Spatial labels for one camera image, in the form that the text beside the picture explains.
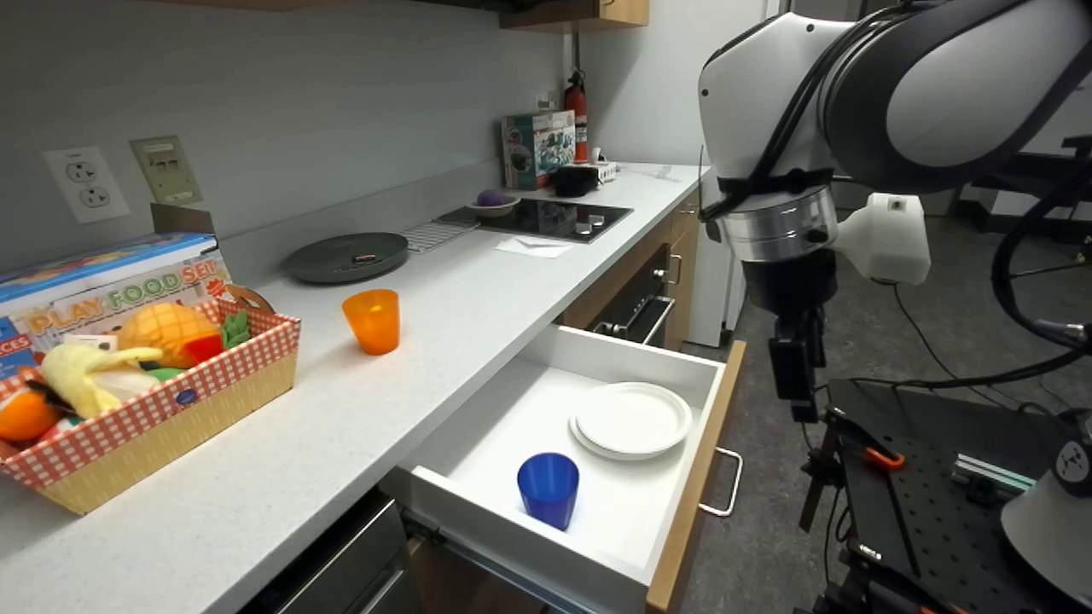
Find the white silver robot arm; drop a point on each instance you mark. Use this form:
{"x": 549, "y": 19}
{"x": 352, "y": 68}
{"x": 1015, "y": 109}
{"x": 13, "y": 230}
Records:
{"x": 944, "y": 90}

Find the toy pineapple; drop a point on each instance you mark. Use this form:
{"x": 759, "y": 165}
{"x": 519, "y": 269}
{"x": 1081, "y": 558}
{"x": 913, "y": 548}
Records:
{"x": 164, "y": 328}

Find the blue plastic cup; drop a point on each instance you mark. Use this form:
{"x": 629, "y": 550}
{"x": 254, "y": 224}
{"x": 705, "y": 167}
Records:
{"x": 549, "y": 490}

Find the white wall outlet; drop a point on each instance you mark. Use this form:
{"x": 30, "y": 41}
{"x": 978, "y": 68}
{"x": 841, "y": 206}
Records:
{"x": 87, "y": 184}

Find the red checkered cardboard basket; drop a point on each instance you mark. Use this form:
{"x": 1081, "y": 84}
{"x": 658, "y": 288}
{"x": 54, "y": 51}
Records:
{"x": 158, "y": 430}

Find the white drawer with wooden front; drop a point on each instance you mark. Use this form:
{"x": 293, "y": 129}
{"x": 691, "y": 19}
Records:
{"x": 638, "y": 499}

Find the toy orange fruit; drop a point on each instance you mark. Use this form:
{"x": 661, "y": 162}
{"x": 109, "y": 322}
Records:
{"x": 24, "y": 417}

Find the wooden upper cabinet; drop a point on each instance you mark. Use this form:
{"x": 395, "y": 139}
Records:
{"x": 593, "y": 11}

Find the orange plastic cup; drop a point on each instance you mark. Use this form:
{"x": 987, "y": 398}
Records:
{"x": 375, "y": 324}

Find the purple bowl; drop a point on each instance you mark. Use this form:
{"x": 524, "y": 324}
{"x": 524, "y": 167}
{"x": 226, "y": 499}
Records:
{"x": 498, "y": 201}

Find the wooden base cabinet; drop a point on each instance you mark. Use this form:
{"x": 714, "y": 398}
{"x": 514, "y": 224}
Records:
{"x": 685, "y": 242}

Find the toy banana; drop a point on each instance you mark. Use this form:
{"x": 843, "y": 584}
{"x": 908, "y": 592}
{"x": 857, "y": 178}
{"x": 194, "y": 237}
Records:
{"x": 87, "y": 377}

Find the white dome object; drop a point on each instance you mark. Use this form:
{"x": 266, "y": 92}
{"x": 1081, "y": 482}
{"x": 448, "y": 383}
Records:
{"x": 1053, "y": 533}

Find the black cooktop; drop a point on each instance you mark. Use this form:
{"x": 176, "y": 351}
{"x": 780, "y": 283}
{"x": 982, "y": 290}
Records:
{"x": 549, "y": 219}

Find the green white carton box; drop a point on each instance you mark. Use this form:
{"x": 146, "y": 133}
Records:
{"x": 538, "y": 147}

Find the blue play food box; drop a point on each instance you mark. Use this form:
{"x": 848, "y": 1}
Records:
{"x": 90, "y": 283}

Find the green white marker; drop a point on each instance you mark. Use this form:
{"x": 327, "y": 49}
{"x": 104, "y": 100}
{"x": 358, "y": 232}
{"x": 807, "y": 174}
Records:
{"x": 995, "y": 471}

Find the black perforated table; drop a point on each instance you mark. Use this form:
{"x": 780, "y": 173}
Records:
{"x": 944, "y": 523}

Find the beige wall plate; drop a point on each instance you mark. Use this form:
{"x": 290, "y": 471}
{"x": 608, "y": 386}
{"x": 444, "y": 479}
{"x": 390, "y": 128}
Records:
{"x": 164, "y": 173}

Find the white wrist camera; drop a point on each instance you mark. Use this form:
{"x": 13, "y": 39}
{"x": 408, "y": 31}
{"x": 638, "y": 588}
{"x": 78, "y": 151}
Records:
{"x": 892, "y": 240}

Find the black built-in oven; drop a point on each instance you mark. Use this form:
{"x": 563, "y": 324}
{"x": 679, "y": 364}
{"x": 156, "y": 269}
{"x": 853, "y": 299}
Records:
{"x": 638, "y": 300}

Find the white plate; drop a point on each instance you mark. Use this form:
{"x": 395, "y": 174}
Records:
{"x": 634, "y": 422}

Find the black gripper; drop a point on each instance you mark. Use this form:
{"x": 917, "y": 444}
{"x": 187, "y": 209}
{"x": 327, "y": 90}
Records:
{"x": 792, "y": 290}

